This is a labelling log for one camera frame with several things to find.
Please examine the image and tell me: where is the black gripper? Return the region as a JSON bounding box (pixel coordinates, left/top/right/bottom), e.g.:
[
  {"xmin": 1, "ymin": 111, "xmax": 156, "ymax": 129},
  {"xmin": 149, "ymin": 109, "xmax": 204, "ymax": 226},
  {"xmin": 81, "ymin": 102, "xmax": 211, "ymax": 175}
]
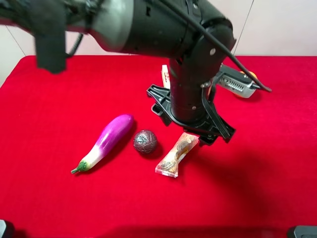
[{"xmin": 147, "ymin": 84, "xmax": 235, "ymax": 145}]

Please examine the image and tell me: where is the clear snack packet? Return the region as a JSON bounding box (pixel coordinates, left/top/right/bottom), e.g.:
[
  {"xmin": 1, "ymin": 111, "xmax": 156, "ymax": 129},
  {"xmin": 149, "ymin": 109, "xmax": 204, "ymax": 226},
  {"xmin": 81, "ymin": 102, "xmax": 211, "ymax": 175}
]
[{"xmin": 155, "ymin": 132, "xmax": 199, "ymax": 178}]

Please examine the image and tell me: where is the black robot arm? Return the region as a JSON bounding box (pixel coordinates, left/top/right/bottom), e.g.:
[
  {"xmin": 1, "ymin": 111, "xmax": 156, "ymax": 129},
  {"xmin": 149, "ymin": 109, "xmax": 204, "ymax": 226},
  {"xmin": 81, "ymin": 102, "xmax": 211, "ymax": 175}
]
[{"xmin": 0, "ymin": 0, "xmax": 236, "ymax": 144}]

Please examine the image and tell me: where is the dark purple round fruit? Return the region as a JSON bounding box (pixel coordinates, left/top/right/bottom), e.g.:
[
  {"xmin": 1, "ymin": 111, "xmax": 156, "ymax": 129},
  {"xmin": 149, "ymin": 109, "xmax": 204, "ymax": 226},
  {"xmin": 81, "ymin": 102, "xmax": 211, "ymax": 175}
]
[{"xmin": 133, "ymin": 130, "xmax": 158, "ymax": 154}]

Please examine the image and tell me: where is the orange fruit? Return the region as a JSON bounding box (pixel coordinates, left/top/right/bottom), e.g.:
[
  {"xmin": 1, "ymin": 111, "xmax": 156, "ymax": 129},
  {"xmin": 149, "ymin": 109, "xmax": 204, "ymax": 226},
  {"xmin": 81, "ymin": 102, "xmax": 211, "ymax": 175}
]
[{"xmin": 234, "ymin": 70, "xmax": 258, "ymax": 99}]

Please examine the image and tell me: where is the red white candy box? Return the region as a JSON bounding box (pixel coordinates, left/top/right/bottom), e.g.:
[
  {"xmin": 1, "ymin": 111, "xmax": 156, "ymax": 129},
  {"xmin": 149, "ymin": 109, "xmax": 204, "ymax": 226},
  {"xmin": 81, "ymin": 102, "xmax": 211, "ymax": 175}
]
[{"xmin": 161, "ymin": 64, "xmax": 170, "ymax": 89}]

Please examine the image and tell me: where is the red velvet table cloth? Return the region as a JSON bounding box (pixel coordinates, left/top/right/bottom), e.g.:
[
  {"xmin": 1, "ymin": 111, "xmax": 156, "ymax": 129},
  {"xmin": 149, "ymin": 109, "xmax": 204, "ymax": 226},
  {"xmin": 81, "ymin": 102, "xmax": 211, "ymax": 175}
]
[{"xmin": 0, "ymin": 56, "xmax": 317, "ymax": 238}]

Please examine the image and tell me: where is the purple toy eggplant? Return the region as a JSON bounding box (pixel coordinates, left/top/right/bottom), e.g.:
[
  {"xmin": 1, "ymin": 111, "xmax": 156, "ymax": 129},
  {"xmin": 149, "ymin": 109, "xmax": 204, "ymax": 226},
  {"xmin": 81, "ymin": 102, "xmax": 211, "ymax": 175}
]
[{"xmin": 71, "ymin": 114, "xmax": 134, "ymax": 174}]

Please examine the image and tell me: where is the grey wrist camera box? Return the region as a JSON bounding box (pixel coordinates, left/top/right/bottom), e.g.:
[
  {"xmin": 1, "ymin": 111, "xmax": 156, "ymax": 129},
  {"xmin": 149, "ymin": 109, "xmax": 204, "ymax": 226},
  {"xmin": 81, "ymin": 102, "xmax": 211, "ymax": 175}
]
[{"xmin": 215, "ymin": 64, "xmax": 256, "ymax": 94}]

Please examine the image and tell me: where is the black camera cable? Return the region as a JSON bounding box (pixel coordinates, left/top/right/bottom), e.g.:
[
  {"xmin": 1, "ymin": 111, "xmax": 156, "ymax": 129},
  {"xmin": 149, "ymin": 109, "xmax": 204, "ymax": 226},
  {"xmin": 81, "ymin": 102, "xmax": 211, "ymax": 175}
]
[{"xmin": 158, "ymin": 0, "xmax": 272, "ymax": 93}]

